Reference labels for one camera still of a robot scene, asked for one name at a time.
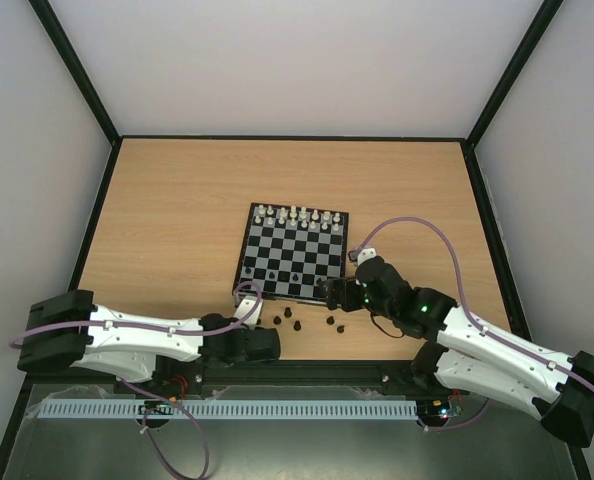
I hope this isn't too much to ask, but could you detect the light blue slotted cable duct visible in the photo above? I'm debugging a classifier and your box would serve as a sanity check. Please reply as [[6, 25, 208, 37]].
[[37, 399, 418, 421]]

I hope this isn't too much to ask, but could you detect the black and silver chessboard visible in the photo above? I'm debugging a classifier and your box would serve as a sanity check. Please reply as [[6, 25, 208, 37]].
[[233, 203, 350, 304]]

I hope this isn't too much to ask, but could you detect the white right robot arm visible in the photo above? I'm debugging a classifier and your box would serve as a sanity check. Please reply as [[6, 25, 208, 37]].
[[320, 248, 594, 448]]

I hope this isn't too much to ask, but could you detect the black cage frame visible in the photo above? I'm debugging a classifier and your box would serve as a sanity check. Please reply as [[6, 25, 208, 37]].
[[0, 0, 594, 480]]

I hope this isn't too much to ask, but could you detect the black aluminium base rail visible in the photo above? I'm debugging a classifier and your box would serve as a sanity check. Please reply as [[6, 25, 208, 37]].
[[29, 357, 558, 396]]

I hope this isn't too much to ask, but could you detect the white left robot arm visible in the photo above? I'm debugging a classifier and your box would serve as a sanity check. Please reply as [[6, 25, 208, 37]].
[[10, 290, 281, 384]]

